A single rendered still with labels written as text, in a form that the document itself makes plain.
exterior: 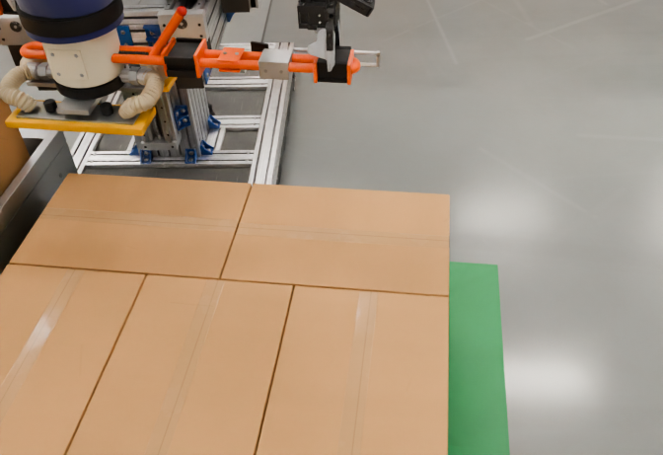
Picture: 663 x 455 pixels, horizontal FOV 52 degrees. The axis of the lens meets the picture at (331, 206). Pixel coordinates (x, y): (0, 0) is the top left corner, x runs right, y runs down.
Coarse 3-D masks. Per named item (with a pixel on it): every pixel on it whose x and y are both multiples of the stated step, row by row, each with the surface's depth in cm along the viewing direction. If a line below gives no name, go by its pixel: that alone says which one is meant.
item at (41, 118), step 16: (16, 112) 164; (32, 112) 163; (48, 112) 163; (96, 112) 163; (112, 112) 162; (144, 112) 163; (32, 128) 162; (48, 128) 161; (64, 128) 161; (80, 128) 160; (96, 128) 159; (112, 128) 159; (128, 128) 158; (144, 128) 159
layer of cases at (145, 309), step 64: (64, 192) 210; (128, 192) 209; (192, 192) 207; (256, 192) 206; (320, 192) 205; (384, 192) 204; (64, 256) 189; (128, 256) 188; (192, 256) 187; (256, 256) 186; (320, 256) 185; (384, 256) 184; (448, 256) 184; (0, 320) 173; (64, 320) 172; (128, 320) 171; (192, 320) 170; (256, 320) 170; (320, 320) 169; (384, 320) 168; (448, 320) 168; (0, 384) 158; (64, 384) 158; (128, 384) 157; (192, 384) 156; (256, 384) 156; (320, 384) 155; (384, 384) 154; (0, 448) 146; (64, 448) 146; (128, 448) 145; (192, 448) 144; (256, 448) 145; (320, 448) 143; (384, 448) 143
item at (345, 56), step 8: (336, 48) 156; (336, 56) 154; (344, 56) 153; (352, 56) 154; (320, 64) 152; (336, 64) 152; (344, 64) 151; (320, 72) 154; (328, 72) 154; (336, 72) 154; (344, 72) 153; (320, 80) 155; (328, 80) 154; (336, 80) 154; (344, 80) 154
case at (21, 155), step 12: (0, 108) 200; (0, 120) 200; (0, 132) 200; (12, 132) 206; (0, 144) 201; (12, 144) 206; (24, 144) 213; (0, 156) 201; (12, 156) 207; (24, 156) 213; (0, 168) 202; (12, 168) 207; (0, 180) 202; (12, 180) 208; (0, 192) 202
